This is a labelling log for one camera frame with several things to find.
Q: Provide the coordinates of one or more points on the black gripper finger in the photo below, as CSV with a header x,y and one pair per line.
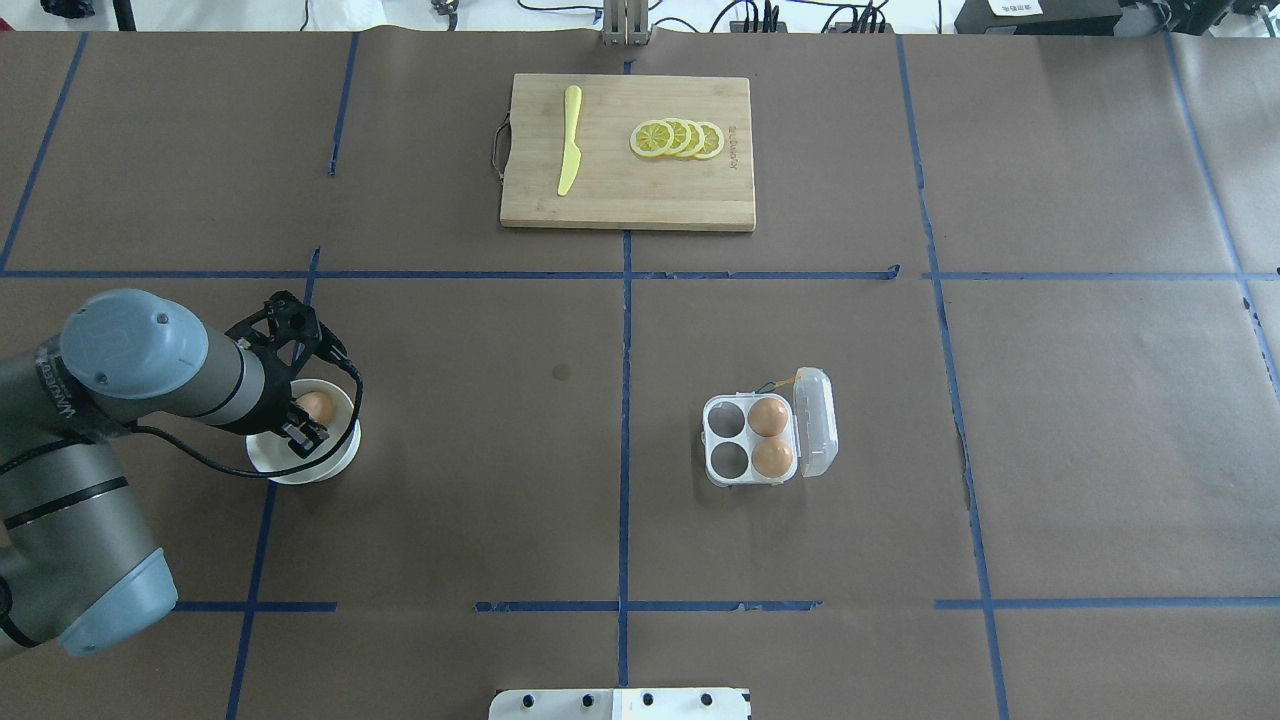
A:
x,y
304,439

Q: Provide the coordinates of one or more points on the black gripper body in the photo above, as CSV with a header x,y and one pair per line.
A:
x,y
274,404

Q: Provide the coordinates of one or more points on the brown egg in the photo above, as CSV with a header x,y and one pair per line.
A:
x,y
319,405

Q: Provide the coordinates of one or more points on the white bowl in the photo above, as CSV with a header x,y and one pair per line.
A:
x,y
270,454

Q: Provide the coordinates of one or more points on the clear plastic egg box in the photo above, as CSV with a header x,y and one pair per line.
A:
x,y
727,440

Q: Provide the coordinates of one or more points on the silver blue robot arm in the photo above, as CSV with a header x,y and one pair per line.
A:
x,y
82,568

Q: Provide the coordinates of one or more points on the brown egg upper slot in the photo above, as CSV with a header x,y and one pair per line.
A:
x,y
769,416

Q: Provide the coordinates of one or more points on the brown egg slot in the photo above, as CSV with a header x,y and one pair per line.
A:
x,y
773,459
769,416

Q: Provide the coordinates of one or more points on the brown egg lower slot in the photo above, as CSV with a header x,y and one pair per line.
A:
x,y
773,459

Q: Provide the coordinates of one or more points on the yellow plastic knife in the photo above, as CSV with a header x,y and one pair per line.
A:
x,y
571,152

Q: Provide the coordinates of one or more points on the wooden cutting board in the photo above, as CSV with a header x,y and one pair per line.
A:
x,y
616,190

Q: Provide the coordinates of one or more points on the yellow lemon slice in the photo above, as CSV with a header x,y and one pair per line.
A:
x,y
681,136
652,139
694,140
712,141

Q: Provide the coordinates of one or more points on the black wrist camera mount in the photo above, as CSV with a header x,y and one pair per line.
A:
x,y
285,334

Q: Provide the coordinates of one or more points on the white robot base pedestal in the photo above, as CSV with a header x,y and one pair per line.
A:
x,y
623,703

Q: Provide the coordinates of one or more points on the aluminium frame post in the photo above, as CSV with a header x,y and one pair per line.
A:
x,y
626,23

